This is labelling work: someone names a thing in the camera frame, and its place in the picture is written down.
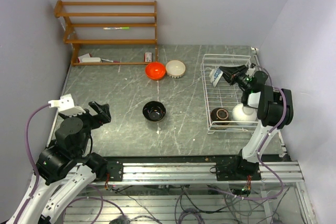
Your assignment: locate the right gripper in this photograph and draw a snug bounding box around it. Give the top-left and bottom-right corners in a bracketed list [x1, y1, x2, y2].
[219, 65, 251, 91]

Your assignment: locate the blue white patterned bowl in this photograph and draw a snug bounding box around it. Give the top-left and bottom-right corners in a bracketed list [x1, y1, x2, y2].
[209, 68, 223, 88]

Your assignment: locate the dark brown bowl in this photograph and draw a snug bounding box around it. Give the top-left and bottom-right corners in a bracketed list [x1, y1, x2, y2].
[210, 108, 230, 126]

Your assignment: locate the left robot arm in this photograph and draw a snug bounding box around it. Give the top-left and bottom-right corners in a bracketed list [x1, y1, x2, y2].
[7, 96, 111, 223]

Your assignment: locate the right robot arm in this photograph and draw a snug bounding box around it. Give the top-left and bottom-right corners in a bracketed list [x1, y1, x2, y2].
[215, 65, 293, 180]

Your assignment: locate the wooden shelf rack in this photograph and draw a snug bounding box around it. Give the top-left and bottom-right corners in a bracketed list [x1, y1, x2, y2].
[54, 0, 159, 66]

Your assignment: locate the black glossy bowl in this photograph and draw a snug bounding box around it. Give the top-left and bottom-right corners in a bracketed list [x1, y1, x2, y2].
[142, 101, 166, 122]

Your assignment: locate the pink white pen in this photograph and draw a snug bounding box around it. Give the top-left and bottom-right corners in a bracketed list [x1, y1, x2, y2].
[101, 58, 120, 63]

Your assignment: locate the cream bowl patterned rim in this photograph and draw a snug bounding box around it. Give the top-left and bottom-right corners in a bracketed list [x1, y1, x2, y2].
[165, 60, 186, 79]

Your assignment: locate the orange bowl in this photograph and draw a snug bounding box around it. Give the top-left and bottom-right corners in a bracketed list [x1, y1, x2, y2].
[145, 62, 166, 81]

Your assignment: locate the small red white box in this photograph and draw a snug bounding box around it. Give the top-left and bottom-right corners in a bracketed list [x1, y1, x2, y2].
[144, 52, 152, 62]

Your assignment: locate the green pink marker pen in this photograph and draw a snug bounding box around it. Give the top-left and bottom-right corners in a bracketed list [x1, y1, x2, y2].
[103, 27, 130, 30]

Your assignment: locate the white wire dish rack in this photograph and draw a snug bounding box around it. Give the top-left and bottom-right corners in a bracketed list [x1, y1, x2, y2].
[200, 54, 259, 134]

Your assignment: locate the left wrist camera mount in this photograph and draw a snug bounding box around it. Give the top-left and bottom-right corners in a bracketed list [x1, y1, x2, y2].
[48, 94, 85, 117]

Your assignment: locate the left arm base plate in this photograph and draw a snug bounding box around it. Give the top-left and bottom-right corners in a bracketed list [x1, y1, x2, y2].
[107, 161, 124, 182]

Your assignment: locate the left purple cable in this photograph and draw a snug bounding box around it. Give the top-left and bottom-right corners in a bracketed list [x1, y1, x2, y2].
[7, 103, 52, 224]

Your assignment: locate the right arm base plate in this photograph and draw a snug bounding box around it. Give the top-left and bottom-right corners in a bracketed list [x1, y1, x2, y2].
[214, 162, 261, 181]

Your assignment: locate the aluminium rail frame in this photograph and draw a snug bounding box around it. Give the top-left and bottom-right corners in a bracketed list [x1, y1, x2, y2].
[31, 159, 305, 185]

